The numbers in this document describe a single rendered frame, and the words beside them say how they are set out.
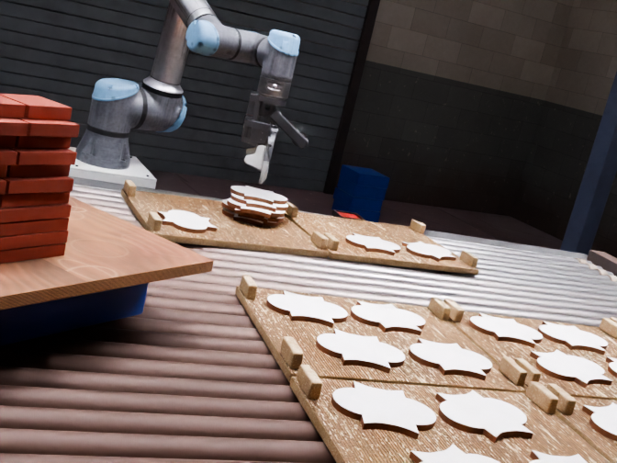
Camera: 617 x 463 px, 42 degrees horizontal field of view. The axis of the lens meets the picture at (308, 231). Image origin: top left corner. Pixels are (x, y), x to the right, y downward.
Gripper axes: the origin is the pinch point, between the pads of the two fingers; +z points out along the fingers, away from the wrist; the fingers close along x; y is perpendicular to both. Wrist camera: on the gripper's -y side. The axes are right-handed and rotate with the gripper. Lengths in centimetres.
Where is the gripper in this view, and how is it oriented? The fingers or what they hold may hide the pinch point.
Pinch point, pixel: (263, 179)
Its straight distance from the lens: 198.6
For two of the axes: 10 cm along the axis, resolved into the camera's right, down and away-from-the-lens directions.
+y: -9.7, -2.1, -1.0
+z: -2.3, 9.4, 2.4
